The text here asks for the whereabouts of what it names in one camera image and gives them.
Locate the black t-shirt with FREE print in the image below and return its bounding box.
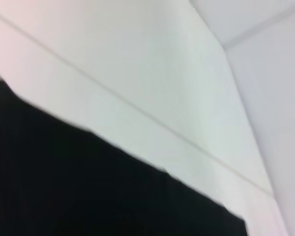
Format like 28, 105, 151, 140
0, 80, 248, 236

